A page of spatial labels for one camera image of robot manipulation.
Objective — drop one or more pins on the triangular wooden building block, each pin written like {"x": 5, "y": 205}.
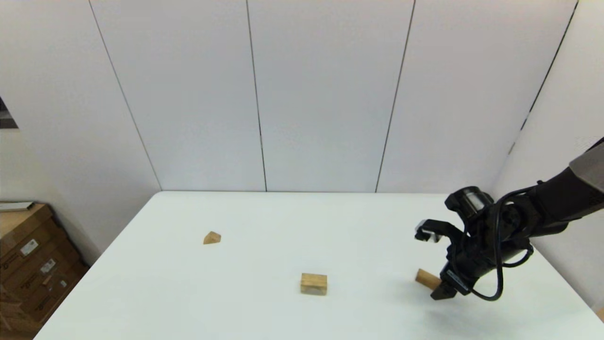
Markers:
{"x": 212, "y": 238}

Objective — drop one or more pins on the rectangular wooden building block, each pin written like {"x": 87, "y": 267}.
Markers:
{"x": 426, "y": 278}

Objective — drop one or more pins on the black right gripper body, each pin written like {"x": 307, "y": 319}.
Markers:
{"x": 465, "y": 264}

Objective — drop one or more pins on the arched wooden building block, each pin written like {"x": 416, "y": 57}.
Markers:
{"x": 314, "y": 283}

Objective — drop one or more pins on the flat white board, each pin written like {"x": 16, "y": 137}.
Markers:
{"x": 14, "y": 207}

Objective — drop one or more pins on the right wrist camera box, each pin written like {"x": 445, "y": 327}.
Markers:
{"x": 427, "y": 232}

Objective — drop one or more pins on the small plain cardboard box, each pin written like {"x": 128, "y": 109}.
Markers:
{"x": 14, "y": 316}

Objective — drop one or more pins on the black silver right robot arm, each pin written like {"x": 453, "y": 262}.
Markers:
{"x": 566, "y": 193}

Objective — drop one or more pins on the large cardboard box with labels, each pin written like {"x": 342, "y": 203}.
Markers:
{"x": 33, "y": 255}

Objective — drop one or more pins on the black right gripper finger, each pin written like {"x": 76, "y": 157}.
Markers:
{"x": 444, "y": 293}

